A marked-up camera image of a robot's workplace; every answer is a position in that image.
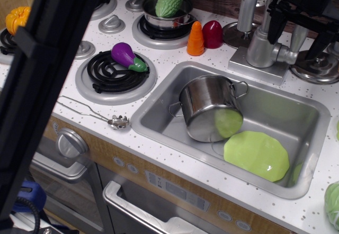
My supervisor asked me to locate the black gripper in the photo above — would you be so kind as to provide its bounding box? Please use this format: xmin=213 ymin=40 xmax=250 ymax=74
xmin=267 ymin=0 xmax=338 ymax=60

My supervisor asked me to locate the silver faucet lever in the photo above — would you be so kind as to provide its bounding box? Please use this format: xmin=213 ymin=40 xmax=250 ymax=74
xmin=287 ymin=25 xmax=309 ymax=65

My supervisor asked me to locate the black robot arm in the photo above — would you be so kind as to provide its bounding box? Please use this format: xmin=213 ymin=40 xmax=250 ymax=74
xmin=1 ymin=0 xmax=338 ymax=233

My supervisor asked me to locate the silver toy faucet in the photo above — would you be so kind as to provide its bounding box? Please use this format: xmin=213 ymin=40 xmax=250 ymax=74
xmin=228 ymin=0 xmax=290 ymax=85

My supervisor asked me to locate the steel pot lid right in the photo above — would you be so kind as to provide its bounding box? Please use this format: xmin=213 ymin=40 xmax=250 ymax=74
xmin=290 ymin=51 xmax=338 ymax=85

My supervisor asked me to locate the steel lid behind faucet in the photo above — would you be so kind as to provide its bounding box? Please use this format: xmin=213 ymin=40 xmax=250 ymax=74
xmin=222 ymin=22 xmax=258 ymax=49

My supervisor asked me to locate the red toy pepper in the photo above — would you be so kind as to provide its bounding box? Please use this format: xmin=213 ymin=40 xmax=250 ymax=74
xmin=202 ymin=20 xmax=223 ymax=49

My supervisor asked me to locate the silver sink basin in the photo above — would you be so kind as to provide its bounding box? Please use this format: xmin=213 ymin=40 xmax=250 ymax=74
xmin=131 ymin=61 xmax=331 ymax=199

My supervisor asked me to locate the orange toy carrot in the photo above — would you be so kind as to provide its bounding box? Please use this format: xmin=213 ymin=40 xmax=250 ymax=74
xmin=186 ymin=21 xmax=204 ymax=56

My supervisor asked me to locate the small steel saucepan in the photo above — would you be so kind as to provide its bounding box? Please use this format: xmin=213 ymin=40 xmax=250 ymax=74
xmin=142 ymin=0 xmax=195 ymax=30

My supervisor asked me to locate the stainless steel pot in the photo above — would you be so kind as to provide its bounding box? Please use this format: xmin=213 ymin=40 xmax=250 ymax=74
xmin=168 ymin=75 xmax=249 ymax=142

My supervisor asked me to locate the rear black stove burner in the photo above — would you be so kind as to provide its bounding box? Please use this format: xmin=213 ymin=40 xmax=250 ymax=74
xmin=132 ymin=15 xmax=196 ymax=50

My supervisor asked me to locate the black stove burner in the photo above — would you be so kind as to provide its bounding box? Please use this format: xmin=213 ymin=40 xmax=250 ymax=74
xmin=75 ymin=51 xmax=157 ymax=105
xmin=132 ymin=15 xmax=196 ymax=50

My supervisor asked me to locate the green plastic plate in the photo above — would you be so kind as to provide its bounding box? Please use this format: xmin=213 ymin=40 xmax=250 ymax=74
xmin=224 ymin=131 xmax=290 ymax=182

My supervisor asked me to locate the green toy bitter melon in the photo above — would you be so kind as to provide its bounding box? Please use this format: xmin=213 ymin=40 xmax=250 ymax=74
xmin=155 ymin=0 xmax=183 ymax=18

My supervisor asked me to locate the silver stove knob rear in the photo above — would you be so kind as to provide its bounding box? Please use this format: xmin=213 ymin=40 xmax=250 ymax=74
xmin=125 ymin=0 xmax=144 ymax=12

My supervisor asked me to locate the silver stove knob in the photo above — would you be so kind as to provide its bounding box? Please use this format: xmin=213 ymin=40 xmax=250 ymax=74
xmin=98 ymin=15 xmax=126 ymax=34
xmin=125 ymin=0 xmax=144 ymax=12
xmin=75 ymin=41 xmax=95 ymax=60

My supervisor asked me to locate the green toy cabbage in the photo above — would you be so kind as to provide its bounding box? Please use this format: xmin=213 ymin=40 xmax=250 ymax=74
xmin=324 ymin=181 xmax=338 ymax=230

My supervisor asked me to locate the purple toy eggplant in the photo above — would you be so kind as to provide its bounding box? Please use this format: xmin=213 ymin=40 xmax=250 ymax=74
xmin=111 ymin=42 xmax=148 ymax=73

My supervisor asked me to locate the silver stove knob middle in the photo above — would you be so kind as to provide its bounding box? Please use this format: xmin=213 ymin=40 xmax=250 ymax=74
xmin=98 ymin=15 xmax=126 ymax=34

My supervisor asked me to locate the rear left stove burner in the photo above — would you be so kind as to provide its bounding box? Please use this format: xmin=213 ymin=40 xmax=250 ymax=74
xmin=91 ymin=0 xmax=117 ymax=21

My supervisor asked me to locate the metal pasta spoon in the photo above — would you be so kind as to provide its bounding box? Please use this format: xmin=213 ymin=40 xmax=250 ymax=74
xmin=56 ymin=95 xmax=130 ymax=130

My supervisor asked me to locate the front black stove burner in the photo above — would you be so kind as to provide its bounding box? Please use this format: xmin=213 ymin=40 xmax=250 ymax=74
xmin=75 ymin=51 xmax=157 ymax=105

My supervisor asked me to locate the silver stove knob front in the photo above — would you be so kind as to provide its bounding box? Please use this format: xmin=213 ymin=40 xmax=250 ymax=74
xmin=75 ymin=41 xmax=95 ymax=60

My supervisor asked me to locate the silver oven dial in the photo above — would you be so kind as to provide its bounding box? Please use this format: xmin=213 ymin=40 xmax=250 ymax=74
xmin=56 ymin=128 xmax=89 ymax=159

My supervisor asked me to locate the orange toy pumpkin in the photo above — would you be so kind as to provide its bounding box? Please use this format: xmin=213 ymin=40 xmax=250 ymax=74
xmin=5 ymin=6 xmax=31 ymax=35

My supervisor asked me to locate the far left stove burner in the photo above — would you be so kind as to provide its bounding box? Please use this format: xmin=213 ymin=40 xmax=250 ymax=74
xmin=1 ymin=28 xmax=17 ymax=65

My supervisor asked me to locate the blue clamp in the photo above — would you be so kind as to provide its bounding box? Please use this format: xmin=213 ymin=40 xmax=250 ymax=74
xmin=12 ymin=181 xmax=47 ymax=212

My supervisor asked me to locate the silver dishwasher handle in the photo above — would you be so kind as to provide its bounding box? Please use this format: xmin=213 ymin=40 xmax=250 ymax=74
xmin=103 ymin=181 xmax=205 ymax=233

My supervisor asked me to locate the silver oven door handle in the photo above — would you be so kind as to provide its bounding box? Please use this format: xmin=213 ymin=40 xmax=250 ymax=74
xmin=32 ymin=152 xmax=93 ymax=184

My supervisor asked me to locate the black coiled cable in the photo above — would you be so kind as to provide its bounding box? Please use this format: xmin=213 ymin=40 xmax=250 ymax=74
xmin=16 ymin=196 xmax=41 ymax=234

